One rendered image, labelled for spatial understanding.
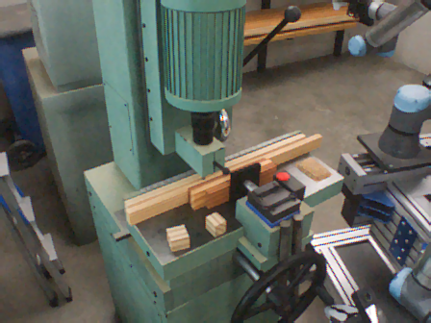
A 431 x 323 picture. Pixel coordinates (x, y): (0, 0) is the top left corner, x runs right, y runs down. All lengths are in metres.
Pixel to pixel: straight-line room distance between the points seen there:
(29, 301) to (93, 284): 0.31
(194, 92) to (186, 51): 0.09
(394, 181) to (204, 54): 0.98
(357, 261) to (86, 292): 1.27
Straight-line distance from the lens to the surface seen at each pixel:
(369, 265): 1.99
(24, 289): 2.21
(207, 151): 1.00
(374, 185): 1.58
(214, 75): 0.86
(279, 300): 0.99
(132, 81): 1.08
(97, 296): 2.07
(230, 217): 1.07
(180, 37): 0.85
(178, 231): 0.98
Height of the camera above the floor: 1.64
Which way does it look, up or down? 36 degrees down
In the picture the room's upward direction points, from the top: 1 degrees clockwise
